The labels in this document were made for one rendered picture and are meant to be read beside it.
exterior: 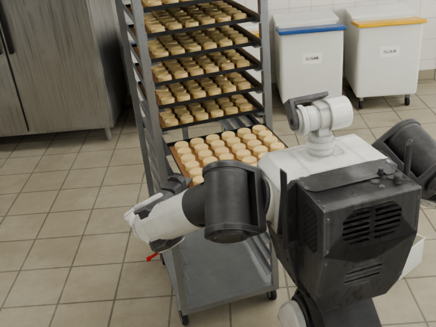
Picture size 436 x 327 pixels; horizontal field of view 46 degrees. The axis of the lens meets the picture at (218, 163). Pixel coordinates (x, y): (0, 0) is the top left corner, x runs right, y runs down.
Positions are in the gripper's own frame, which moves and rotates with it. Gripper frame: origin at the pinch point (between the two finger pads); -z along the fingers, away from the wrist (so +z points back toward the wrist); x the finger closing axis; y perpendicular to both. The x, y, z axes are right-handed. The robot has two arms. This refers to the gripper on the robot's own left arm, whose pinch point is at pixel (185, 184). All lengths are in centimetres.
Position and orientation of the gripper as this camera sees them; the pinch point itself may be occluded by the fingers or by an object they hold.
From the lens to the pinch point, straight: 168.5
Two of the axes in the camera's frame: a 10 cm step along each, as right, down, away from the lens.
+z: -4.7, 4.6, -7.5
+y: -8.8, -1.6, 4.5
